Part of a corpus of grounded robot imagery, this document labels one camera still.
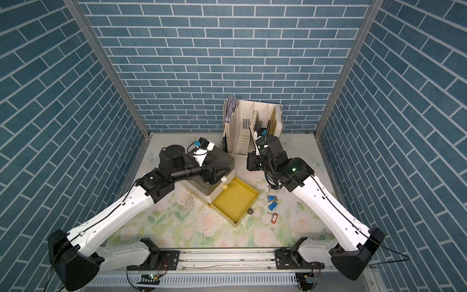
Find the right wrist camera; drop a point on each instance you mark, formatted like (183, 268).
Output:
(261, 144)

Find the right metal corner post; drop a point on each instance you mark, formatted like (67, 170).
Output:
(354, 51)

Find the dark cover book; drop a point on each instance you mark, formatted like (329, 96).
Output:
(255, 122)

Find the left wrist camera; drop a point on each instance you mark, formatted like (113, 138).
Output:
(204, 146)

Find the blue spine book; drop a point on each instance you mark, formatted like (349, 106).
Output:
(230, 121)

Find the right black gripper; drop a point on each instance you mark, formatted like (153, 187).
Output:
(251, 165)

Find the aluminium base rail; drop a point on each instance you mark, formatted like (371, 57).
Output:
(237, 260)

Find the blue tag key bunch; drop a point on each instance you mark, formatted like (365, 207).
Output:
(273, 202)

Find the olive and cream drawer cabinet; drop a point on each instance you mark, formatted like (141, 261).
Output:
(222, 168)

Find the red tag key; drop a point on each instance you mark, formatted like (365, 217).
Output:
(274, 218)

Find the metal corner post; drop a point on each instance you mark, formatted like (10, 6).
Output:
(91, 37)
(354, 51)

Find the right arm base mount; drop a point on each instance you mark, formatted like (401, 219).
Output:
(290, 259)

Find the floral table mat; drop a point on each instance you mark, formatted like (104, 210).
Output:
(181, 220)

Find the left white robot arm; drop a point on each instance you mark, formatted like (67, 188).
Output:
(77, 256)

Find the white file organizer rack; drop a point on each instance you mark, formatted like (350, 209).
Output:
(245, 138)

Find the yellow cover book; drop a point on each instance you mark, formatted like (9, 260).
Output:
(274, 124)

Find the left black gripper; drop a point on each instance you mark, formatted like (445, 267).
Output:
(210, 177)

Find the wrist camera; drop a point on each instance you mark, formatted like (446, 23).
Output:
(261, 144)
(204, 146)

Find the yellow bottom drawer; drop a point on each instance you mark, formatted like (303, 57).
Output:
(233, 202)

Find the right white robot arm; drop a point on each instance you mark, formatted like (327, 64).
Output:
(354, 244)

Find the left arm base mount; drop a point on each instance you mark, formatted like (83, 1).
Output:
(157, 258)

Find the left metal corner post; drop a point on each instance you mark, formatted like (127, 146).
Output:
(91, 37)

